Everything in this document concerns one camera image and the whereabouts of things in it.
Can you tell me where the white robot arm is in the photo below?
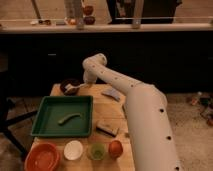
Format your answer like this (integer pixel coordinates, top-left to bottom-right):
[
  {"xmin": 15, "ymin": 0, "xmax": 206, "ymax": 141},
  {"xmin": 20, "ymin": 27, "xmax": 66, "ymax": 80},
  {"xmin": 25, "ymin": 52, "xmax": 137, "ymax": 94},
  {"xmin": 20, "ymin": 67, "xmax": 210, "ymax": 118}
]
[{"xmin": 82, "ymin": 53, "xmax": 183, "ymax": 171}]

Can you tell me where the dark purple bowl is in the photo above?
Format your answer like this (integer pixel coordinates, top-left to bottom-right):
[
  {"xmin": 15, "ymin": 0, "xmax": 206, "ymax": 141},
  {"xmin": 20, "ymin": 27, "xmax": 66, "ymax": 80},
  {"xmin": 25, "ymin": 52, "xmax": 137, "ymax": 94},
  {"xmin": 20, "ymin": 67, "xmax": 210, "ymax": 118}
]
[{"xmin": 60, "ymin": 78, "xmax": 80, "ymax": 95}]

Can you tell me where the white small bowl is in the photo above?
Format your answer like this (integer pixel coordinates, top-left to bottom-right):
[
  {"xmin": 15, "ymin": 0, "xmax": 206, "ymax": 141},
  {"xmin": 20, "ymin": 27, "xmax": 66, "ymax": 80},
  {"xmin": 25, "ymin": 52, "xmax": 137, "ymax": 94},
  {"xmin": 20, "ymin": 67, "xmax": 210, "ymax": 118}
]
[{"xmin": 63, "ymin": 140, "xmax": 83, "ymax": 161}]

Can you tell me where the orange plastic bowl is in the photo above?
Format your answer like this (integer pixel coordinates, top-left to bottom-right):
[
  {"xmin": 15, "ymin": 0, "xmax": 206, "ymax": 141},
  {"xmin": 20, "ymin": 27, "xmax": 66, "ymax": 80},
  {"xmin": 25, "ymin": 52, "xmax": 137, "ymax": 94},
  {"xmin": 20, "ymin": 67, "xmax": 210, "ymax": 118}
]
[{"xmin": 24, "ymin": 143, "xmax": 60, "ymax": 171}]

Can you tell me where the blue grey cloth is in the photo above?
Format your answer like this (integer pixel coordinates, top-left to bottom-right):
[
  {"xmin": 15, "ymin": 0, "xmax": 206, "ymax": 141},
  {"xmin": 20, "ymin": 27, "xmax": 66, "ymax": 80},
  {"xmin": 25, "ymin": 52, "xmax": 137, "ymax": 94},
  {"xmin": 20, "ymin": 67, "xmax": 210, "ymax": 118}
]
[{"xmin": 101, "ymin": 88, "xmax": 120, "ymax": 102}]

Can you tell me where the green bean toy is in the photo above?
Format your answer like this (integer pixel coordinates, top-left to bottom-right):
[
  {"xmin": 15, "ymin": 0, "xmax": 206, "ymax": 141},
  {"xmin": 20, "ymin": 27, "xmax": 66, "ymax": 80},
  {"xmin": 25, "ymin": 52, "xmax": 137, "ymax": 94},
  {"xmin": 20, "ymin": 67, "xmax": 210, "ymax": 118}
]
[{"xmin": 58, "ymin": 113, "xmax": 81, "ymax": 125}]

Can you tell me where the green plastic tray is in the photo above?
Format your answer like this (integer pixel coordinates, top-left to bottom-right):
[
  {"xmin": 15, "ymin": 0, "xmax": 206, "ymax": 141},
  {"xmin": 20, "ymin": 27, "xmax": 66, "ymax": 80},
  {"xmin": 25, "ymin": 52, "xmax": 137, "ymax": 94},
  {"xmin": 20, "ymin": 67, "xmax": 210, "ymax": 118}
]
[{"xmin": 30, "ymin": 95, "xmax": 94, "ymax": 138}]

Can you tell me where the grey wooden block eraser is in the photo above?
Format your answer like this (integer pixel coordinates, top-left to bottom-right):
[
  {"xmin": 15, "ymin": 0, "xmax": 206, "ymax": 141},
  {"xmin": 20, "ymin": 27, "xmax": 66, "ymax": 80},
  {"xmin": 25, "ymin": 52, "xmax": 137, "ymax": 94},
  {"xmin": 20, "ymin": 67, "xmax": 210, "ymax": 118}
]
[{"xmin": 96, "ymin": 121, "xmax": 119, "ymax": 137}]

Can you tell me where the light green cup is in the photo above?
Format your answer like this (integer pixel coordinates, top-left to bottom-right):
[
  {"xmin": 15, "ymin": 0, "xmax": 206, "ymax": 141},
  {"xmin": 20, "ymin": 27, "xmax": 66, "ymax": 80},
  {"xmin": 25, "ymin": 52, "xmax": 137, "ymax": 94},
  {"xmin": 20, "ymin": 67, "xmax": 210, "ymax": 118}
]
[{"xmin": 87, "ymin": 143, "xmax": 106, "ymax": 160}]

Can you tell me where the orange round fruit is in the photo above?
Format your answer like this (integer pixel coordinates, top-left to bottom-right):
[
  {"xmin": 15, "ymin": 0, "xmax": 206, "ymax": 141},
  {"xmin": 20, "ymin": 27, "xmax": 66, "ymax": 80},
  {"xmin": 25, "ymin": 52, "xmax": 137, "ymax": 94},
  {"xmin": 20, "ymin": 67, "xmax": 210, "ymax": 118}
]
[{"xmin": 108, "ymin": 140, "xmax": 123, "ymax": 158}]

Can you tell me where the black office chair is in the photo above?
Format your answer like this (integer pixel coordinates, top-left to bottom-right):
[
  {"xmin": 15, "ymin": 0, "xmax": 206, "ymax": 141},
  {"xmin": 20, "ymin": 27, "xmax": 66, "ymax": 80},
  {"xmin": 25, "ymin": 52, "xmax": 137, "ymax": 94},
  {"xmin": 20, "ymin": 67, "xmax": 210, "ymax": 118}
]
[{"xmin": 0, "ymin": 71, "xmax": 37, "ymax": 158}]

